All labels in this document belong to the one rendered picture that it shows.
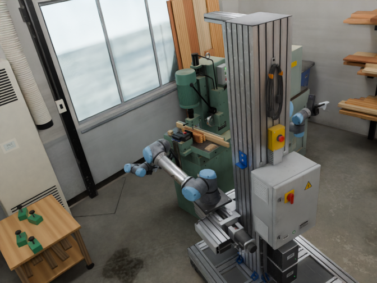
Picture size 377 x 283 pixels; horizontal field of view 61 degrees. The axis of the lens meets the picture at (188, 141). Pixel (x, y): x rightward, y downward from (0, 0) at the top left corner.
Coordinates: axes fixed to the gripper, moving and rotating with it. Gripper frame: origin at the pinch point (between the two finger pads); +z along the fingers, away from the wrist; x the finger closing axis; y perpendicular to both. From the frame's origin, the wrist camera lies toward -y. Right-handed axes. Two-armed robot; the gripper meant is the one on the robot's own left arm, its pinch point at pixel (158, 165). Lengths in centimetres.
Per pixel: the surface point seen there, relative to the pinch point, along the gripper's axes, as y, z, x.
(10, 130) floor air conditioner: -2, -99, -86
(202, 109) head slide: -59, 22, 16
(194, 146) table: -27.0, 13.3, 25.4
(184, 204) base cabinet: 43, 52, -3
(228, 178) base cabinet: 3, 69, 31
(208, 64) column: -98, 12, 19
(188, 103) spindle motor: -62, 4, 14
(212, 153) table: -26, 16, 44
